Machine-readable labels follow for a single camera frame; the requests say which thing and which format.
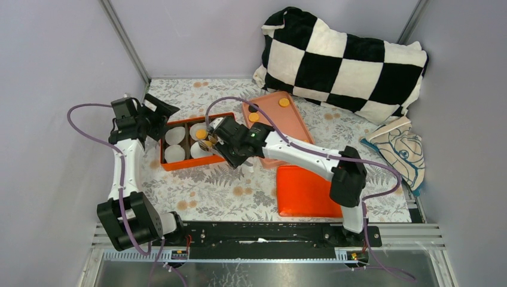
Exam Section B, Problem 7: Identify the black sandwich cookie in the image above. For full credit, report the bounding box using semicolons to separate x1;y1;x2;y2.
248;103;258;113

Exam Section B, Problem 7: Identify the orange box lid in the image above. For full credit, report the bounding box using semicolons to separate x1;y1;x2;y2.
276;165;343;218

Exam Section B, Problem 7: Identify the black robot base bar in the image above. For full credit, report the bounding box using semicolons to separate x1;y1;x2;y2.
163;221;382;260

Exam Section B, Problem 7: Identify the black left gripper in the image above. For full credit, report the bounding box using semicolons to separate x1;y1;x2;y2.
135;94;179;141

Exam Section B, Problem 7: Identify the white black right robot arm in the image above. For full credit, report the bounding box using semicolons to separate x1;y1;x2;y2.
207;117;367;246

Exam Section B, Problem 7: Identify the black white checkered pillow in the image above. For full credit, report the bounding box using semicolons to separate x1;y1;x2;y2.
253;7;429;125

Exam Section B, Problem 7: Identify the orange compartment box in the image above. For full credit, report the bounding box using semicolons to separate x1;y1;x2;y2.
160;117;225;171

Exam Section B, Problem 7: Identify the floral tablecloth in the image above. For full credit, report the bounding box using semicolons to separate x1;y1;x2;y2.
141;79;411;222

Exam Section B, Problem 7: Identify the pink cookie tray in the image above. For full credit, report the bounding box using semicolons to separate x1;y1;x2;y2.
242;91;314;169

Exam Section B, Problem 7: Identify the cream blue printed cloth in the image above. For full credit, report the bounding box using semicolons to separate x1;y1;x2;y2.
360;117;425;197

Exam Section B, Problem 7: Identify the white paper cupcake liner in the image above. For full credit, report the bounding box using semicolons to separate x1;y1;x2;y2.
164;126;186;145
164;145;186;163
190;142;213;159
189;123;207;141

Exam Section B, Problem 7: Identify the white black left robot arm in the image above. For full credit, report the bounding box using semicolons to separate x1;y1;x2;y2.
97;94;186;251

